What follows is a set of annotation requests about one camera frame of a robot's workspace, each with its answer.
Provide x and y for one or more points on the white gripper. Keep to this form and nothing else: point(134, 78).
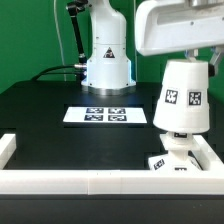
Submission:
point(166, 26)

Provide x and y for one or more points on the white lamp shade cone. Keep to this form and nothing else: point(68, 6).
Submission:
point(183, 105)

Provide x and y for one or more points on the white lamp bulb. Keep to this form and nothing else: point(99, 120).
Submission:
point(180, 135)

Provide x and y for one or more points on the white lamp base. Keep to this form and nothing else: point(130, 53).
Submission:
point(177, 156)

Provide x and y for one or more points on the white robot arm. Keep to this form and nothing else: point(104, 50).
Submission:
point(108, 68)

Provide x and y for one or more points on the white U-shaped fence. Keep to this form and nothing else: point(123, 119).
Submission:
point(210, 180)

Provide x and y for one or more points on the white marker sheet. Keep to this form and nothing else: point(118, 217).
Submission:
point(130, 115)

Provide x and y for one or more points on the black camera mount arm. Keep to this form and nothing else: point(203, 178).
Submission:
point(74, 8)

